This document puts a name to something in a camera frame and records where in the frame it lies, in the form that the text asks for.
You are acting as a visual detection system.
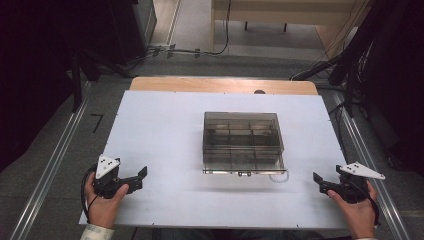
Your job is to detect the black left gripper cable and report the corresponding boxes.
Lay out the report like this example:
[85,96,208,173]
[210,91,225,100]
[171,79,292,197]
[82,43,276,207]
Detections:
[80,164,102,225]

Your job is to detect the person's right hand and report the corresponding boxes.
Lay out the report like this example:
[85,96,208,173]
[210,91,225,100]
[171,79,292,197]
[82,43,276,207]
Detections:
[326,181,380,240]

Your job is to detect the dark curtain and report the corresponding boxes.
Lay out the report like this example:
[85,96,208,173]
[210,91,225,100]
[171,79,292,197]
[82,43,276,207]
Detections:
[359,0,424,178]
[0,0,114,174]

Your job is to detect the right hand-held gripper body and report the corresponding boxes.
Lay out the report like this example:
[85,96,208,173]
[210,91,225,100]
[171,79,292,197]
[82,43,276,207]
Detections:
[332,161,386,205]

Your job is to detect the clear beaded bracelet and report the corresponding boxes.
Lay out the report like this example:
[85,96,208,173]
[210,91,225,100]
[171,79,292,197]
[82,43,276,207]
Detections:
[268,170,290,184]

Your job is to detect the white board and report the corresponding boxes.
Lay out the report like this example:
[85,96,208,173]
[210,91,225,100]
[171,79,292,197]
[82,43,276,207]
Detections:
[78,89,350,231]

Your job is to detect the person's left hand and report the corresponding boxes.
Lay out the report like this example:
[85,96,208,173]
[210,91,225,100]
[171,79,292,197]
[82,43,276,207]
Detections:
[84,171,130,230]

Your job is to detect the wooden bench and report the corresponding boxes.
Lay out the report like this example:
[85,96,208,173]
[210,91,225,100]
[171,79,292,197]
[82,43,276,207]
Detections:
[210,0,371,54]

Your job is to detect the wooden table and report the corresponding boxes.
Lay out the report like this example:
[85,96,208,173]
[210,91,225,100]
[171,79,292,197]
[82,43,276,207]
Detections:
[128,76,320,96]

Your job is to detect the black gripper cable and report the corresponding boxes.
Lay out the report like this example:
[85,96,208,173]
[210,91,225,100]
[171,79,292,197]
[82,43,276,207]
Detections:
[345,179,382,227]
[80,164,102,225]

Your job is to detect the black hanging cable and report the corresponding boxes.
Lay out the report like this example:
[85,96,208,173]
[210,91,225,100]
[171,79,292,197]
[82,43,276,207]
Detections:
[203,0,233,57]

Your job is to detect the transparent grey compartment box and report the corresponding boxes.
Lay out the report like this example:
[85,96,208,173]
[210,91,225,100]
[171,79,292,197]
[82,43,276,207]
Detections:
[202,111,288,176]

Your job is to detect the metal floor rail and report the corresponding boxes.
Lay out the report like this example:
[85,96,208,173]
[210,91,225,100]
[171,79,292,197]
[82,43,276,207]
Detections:
[329,90,414,240]
[9,80,97,240]

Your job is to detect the black metal stand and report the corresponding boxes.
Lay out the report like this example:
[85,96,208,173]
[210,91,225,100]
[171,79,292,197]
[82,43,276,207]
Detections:
[289,19,381,118]
[66,46,134,114]

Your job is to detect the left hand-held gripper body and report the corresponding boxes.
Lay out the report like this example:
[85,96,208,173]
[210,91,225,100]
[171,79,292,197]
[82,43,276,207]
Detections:
[92,154,135,200]

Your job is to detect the power strip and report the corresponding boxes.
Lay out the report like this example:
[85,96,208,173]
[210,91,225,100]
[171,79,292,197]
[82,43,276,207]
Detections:
[148,43,178,58]

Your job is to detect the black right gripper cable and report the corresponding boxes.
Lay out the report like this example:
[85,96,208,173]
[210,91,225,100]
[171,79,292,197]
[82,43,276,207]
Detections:
[345,179,382,227]

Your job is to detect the black cabinet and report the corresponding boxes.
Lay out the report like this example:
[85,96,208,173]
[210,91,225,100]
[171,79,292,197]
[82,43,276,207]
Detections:
[108,0,158,67]

